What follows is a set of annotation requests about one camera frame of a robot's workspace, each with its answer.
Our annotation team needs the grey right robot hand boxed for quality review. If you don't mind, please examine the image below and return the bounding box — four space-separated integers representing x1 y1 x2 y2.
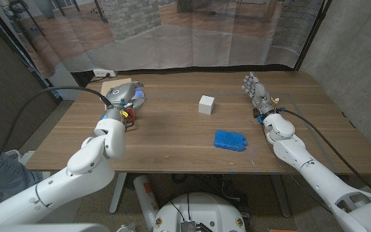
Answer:
242 71 278 117

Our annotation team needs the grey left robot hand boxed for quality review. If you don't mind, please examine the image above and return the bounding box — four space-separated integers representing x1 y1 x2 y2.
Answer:
101 80 147 123

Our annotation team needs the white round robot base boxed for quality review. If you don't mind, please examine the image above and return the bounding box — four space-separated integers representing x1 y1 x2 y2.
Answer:
153 192 247 232

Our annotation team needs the red-fronted wooden drawer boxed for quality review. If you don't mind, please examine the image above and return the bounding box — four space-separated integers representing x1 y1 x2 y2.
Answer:
120 108 138 132

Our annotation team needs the blue ice pack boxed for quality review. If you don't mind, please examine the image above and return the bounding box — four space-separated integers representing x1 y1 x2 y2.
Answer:
213 129 248 152

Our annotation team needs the white cube box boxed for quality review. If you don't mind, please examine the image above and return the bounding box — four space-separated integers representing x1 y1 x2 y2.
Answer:
198 95 215 116

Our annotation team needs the white power strip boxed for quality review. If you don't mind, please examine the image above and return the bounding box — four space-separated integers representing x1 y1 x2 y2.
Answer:
93 68 118 78

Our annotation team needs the black backdrop stand pole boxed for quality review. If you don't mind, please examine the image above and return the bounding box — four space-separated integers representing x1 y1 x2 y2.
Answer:
293 0 333 72

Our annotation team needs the printed room backdrop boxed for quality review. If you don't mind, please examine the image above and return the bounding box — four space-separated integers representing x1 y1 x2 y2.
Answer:
0 0 327 78

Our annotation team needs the white cylinder with orange label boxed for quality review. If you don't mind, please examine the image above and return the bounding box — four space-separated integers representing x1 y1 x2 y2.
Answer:
133 175 160 229

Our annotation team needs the white floor platform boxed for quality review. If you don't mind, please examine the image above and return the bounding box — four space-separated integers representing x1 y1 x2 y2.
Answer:
1 150 93 225

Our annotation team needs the person leg in jeans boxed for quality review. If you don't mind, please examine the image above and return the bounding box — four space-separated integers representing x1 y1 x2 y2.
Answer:
0 135 43 214

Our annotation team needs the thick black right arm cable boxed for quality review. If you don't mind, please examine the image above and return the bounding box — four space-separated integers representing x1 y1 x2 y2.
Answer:
278 108 371 197

